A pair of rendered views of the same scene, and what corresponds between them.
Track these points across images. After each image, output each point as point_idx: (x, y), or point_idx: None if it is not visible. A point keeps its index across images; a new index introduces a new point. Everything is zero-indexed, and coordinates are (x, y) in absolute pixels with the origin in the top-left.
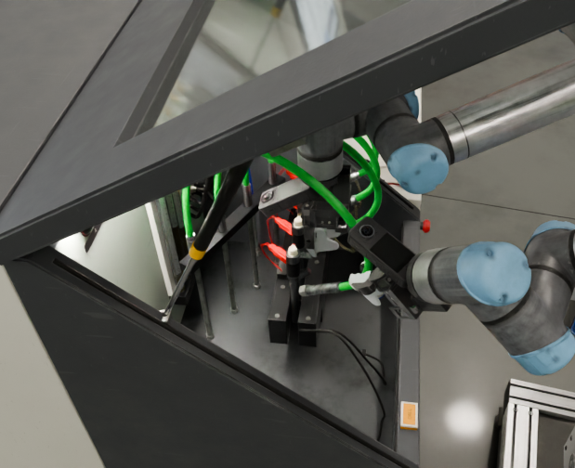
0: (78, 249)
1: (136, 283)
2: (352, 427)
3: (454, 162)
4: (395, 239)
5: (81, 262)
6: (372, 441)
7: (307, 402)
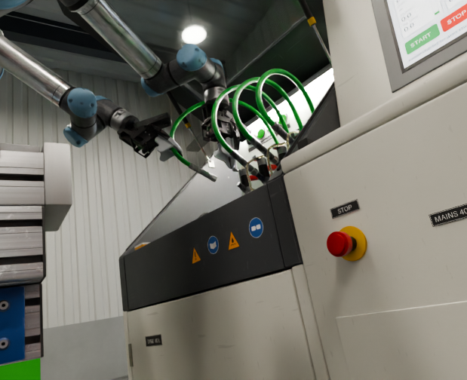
0: (245, 148)
1: None
2: (154, 221)
3: (142, 77)
4: (152, 117)
5: (245, 154)
6: (145, 231)
7: (170, 203)
